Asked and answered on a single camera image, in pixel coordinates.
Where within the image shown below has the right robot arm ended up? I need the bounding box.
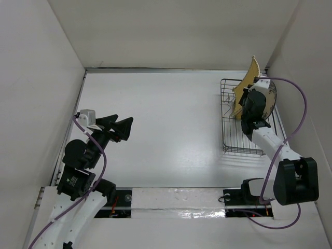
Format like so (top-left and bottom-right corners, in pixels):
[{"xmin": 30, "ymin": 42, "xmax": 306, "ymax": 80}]
[{"xmin": 240, "ymin": 89, "xmax": 319, "ymax": 206}]

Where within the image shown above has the metal front rail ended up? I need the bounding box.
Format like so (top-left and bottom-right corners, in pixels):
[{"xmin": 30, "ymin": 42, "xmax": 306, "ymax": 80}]
[{"xmin": 101, "ymin": 202, "xmax": 272, "ymax": 211}]

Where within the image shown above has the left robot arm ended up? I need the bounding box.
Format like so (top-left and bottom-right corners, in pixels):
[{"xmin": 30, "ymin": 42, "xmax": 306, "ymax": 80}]
[{"xmin": 29, "ymin": 109, "xmax": 134, "ymax": 248}]

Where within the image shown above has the square bamboo tray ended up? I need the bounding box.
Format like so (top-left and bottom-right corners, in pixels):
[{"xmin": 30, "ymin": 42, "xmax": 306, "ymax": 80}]
[{"xmin": 231, "ymin": 56, "xmax": 260, "ymax": 120}]

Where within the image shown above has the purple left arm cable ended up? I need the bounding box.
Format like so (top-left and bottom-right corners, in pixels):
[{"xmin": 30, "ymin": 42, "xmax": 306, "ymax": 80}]
[{"xmin": 27, "ymin": 116, "xmax": 107, "ymax": 249}]

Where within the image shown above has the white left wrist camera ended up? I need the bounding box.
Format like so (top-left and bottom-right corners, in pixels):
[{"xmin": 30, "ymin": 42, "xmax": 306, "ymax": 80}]
[{"xmin": 74, "ymin": 109, "xmax": 102, "ymax": 130}]

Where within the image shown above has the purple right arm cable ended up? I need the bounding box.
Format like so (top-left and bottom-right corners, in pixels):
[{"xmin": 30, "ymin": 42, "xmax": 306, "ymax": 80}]
[{"xmin": 246, "ymin": 77, "xmax": 309, "ymax": 229}]

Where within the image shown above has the dark wire dish rack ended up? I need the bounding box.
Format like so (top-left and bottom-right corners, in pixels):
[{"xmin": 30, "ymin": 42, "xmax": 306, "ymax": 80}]
[{"xmin": 220, "ymin": 78, "xmax": 265, "ymax": 156}]

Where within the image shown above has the white foam front strip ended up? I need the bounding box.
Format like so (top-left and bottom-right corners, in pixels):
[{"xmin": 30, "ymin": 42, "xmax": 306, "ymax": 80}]
[{"xmin": 131, "ymin": 188, "xmax": 225, "ymax": 219}]

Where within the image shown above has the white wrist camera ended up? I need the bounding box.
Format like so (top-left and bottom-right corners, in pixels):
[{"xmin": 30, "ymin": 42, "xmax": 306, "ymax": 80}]
[
  {"xmin": 248, "ymin": 77, "xmax": 271, "ymax": 96},
  {"xmin": 74, "ymin": 109, "xmax": 102, "ymax": 130}
]

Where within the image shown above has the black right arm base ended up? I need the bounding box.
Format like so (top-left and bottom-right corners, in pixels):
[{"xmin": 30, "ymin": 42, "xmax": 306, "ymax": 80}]
[{"xmin": 218, "ymin": 178, "xmax": 259, "ymax": 206}]

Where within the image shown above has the blue white floral plate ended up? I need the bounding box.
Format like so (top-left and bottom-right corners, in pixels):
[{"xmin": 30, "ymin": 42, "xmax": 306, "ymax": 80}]
[{"xmin": 262, "ymin": 80, "xmax": 277, "ymax": 120}]

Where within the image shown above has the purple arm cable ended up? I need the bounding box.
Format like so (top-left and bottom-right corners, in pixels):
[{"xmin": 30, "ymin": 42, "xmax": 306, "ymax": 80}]
[
  {"xmin": 27, "ymin": 116, "xmax": 107, "ymax": 249},
  {"xmin": 246, "ymin": 77, "xmax": 309, "ymax": 229}
]

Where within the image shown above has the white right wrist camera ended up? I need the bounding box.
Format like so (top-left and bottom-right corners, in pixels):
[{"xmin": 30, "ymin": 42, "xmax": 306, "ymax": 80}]
[{"xmin": 248, "ymin": 77, "xmax": 271, "ymax": 96}]

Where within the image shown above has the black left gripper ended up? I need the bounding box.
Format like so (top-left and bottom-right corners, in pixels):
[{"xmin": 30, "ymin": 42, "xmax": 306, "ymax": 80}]
[{"xmin": 88, "ymin": 113, "xmax": 133, "ymax": 167}]

